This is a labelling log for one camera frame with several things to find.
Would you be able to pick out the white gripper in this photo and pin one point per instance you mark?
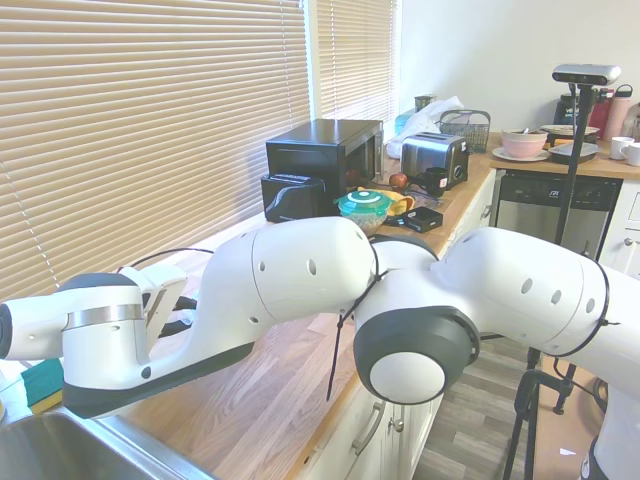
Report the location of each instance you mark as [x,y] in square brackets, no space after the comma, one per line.
[162,280]

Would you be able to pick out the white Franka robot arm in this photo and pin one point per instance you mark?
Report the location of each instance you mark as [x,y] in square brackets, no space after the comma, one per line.
[300,280]

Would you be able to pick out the clear plastic food container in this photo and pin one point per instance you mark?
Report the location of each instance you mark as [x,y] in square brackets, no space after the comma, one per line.
[367,222]

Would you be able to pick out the green round container lid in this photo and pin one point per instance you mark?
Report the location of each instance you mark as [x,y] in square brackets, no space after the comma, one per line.
[362,199]

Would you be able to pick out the black boxy countertop appliance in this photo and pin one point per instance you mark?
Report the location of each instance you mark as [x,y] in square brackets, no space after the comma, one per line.
[292,197]

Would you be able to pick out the green and yellow sponge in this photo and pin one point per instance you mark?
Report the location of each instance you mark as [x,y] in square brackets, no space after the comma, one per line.
[42,385]

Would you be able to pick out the wide beige window blind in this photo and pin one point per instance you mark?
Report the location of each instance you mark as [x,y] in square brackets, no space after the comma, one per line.
[150,115]

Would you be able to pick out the stainless steel sink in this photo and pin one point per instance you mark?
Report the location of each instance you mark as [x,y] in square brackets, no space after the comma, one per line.
[75,450]

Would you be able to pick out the black microwave oven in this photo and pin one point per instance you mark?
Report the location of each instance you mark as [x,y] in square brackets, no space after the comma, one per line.
[325,147]

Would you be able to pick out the yellow cloth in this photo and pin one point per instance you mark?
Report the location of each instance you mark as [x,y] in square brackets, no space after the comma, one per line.
[401,201]

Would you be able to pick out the red apple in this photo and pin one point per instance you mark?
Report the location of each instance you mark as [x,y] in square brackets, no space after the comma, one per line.
[398,179]

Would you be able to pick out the small black box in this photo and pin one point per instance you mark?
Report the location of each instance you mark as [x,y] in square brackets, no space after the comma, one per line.
[424,218]

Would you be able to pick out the black mug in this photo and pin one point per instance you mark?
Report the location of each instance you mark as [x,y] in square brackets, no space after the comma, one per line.
[436,181]

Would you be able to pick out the narrow beige window blind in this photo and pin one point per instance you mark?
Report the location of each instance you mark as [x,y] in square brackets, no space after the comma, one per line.
[357,60]

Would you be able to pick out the silver two-slot toaster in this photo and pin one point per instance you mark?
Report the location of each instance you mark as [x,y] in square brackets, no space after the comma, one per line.
[432,152]

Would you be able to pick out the white plastic bag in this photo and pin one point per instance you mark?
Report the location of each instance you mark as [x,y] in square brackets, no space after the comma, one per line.
[425,117]

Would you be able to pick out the dark glass jar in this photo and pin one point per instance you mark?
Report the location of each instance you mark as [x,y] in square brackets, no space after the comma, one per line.
[425,102]

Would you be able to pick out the white plate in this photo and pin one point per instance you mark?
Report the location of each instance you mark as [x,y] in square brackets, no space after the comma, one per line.
[500,153]

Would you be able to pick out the stainless steel dishwasher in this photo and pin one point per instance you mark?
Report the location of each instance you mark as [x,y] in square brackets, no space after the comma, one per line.
[530,205]

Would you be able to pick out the pink bowl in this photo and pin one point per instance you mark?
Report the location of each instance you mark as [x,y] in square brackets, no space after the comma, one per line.
[522,141]

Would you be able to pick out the red bottle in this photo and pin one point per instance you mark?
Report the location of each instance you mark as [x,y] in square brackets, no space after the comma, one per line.
[601,112]

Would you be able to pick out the white mug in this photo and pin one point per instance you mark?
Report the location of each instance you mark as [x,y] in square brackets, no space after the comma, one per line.
[627,149]

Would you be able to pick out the pink water bottle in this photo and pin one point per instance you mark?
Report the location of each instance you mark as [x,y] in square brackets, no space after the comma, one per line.
[619,117]

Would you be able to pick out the black camera stand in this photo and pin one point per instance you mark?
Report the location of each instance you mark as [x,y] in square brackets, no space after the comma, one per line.
[575,165]

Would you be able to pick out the grey stereo camera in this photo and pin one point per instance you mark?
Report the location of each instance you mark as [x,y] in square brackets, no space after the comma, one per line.
[585,73]

